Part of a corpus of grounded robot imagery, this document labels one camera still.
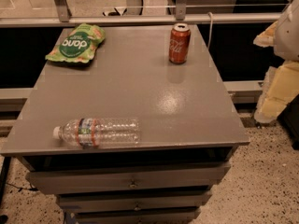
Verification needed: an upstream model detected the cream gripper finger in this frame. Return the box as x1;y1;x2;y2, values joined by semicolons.
253;21;278;48
254;61;299;123

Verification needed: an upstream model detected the clear plastic water bottle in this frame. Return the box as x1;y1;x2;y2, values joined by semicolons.
53;118;140;148

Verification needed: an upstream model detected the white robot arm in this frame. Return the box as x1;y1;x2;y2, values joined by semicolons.
253;0;299;123

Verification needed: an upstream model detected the orange soda can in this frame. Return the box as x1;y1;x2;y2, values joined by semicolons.
169;22;191;64

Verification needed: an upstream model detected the grey drawer cabinet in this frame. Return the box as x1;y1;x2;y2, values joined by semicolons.
2;26;249;224

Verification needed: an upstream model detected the green snack bag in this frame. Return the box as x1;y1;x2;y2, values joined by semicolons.
46;23;106;63

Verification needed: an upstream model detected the white cable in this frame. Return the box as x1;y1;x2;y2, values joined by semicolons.
206;11;215;49

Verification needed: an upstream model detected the grey metal railing frame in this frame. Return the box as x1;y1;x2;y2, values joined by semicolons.
0;0;292;28

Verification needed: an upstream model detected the black floor cable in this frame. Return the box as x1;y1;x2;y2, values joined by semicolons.
0;156;38;224

